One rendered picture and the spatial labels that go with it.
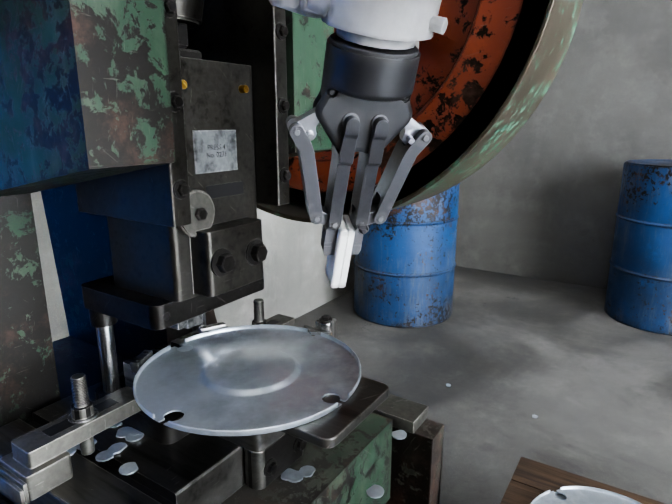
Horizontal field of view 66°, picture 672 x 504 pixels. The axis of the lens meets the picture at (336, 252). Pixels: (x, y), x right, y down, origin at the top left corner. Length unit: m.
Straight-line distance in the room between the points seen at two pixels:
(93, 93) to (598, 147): 3.49
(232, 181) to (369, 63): 0.33
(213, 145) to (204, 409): 0.31
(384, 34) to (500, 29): 0.45
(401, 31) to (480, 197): 3.60
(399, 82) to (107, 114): 0.26
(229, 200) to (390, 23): 0.36
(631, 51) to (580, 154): 0.66
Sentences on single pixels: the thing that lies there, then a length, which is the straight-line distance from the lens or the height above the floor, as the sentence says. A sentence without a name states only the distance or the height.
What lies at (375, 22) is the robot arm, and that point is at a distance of 0.39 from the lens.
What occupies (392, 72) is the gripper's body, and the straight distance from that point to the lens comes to 0.41.
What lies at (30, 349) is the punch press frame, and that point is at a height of 0.79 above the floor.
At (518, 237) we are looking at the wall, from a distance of 3.95.
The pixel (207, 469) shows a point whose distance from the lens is 0.67.
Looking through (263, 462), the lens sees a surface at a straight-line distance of 0.70.
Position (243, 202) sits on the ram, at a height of 1.00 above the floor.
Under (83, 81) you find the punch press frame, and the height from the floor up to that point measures 1.13.
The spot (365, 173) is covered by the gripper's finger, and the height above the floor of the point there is 1.06.
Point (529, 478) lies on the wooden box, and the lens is 1.29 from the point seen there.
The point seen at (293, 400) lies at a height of 0.78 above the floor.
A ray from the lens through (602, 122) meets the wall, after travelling 3.78.
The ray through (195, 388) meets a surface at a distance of 0.68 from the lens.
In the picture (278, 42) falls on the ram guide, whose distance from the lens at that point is 0.70.
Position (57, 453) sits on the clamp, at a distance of 0.70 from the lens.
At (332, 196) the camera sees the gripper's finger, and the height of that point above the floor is 1.04.
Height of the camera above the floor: 1.10
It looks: 14 degrees down
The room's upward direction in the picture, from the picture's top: straight up
